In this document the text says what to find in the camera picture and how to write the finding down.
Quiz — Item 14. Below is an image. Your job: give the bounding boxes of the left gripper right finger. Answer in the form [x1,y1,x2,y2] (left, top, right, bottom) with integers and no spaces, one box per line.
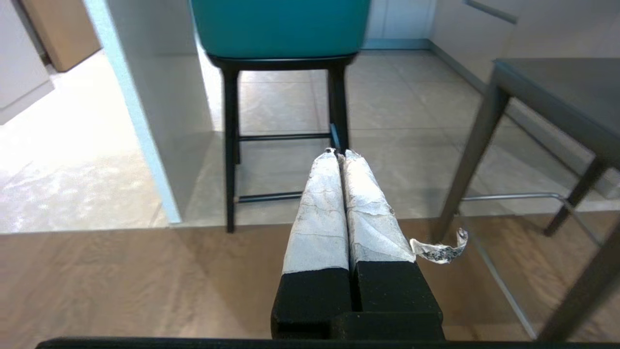
[342,149,469,340]

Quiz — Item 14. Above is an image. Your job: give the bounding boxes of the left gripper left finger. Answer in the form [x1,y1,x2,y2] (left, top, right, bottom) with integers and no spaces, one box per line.
[271,148,352,339]

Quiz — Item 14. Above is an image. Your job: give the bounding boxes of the teal bar stool black legs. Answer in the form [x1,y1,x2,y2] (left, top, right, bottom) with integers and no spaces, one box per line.
[190,0,372,234]

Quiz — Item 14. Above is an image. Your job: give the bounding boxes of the white kitchen counter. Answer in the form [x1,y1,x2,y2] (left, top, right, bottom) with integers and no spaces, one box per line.
[82,0,216,224]

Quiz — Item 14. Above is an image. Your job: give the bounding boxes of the dark grey table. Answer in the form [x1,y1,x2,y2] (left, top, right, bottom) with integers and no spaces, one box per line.
[433,58,620,342]

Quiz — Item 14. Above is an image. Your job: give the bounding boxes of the brown wooden cabinet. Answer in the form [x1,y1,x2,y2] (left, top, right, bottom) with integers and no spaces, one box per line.
[20,0,102,73]

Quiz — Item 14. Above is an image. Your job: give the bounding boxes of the white cabinet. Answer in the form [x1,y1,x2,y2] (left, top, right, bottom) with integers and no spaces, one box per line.
[0,0,55,126]

